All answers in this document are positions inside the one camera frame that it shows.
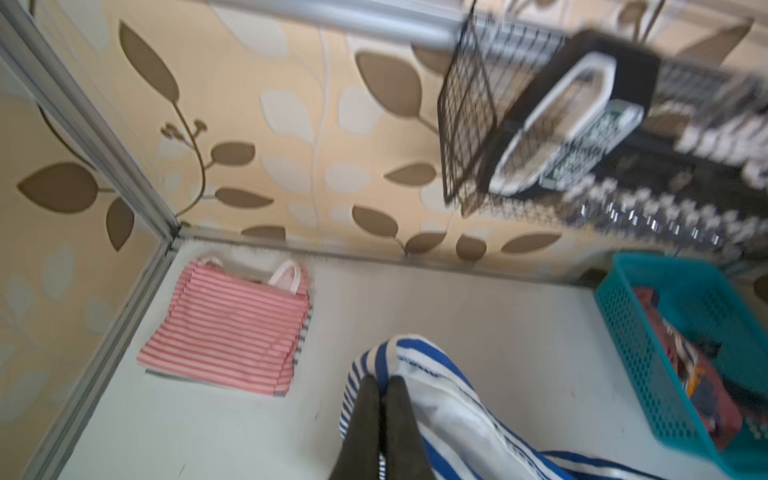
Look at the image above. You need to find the blue white striped tank top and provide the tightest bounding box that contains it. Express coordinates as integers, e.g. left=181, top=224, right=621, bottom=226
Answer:
left=339, top=335, right=648, bottom=479

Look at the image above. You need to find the red white striped folded top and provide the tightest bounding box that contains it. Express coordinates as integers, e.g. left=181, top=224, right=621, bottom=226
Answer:
left=136, top=258, right=311, bottom=397

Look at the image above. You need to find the black wire basket back wall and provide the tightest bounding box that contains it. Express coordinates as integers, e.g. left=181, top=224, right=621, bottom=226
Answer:
left=437, top=1, right=767, bottom=259

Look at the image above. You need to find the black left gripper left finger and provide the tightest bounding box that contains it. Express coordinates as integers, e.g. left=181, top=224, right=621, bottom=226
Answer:
left=329, top=375, right=380, bottom=479

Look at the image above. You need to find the teal plastic basket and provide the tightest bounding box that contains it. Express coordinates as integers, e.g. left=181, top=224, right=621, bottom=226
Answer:
left=595, top=253, right=767, bottom=479

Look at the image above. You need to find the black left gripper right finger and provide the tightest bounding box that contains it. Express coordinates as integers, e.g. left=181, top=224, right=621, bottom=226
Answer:
left=383, top=376, right=435, bottom=480

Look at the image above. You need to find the maroon red garment in basket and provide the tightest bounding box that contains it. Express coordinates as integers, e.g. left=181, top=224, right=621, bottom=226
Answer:
left=633, top=287, right=767, bottom=450

